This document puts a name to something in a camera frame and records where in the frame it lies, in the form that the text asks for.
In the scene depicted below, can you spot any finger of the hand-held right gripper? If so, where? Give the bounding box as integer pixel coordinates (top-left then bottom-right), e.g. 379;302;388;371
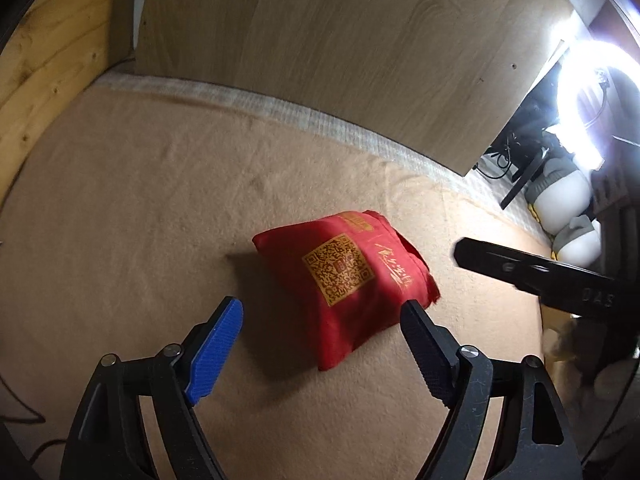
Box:
455;237;640;321

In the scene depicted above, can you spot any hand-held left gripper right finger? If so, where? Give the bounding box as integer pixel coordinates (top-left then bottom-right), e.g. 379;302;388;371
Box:
400;300;583;480

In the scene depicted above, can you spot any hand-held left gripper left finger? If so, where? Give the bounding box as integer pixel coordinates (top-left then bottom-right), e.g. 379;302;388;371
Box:
60;296;245;480

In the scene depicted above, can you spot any red cloth bag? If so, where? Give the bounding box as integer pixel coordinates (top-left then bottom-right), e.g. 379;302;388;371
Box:
251;208;441;372

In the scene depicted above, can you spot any person's right hand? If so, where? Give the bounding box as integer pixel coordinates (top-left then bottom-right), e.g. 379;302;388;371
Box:
542;317;640;401

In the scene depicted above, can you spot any black light stand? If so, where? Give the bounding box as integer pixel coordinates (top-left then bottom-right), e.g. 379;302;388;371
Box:
500;149;547;211

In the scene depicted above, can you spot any beige felt blanket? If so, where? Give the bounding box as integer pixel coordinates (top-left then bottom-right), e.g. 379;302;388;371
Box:
0;72;551;480

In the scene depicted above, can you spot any wooden board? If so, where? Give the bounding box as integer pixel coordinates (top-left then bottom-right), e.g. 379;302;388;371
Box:
135;0;583;177

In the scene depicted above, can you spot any black cable bundle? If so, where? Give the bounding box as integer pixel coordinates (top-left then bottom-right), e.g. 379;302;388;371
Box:
477;130;523;181

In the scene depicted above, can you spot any white ring light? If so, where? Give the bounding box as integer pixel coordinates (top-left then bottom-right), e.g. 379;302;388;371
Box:
552;40;640;171

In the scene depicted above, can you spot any black floor cable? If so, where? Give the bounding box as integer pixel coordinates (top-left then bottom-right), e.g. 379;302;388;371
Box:
0;377;68;463

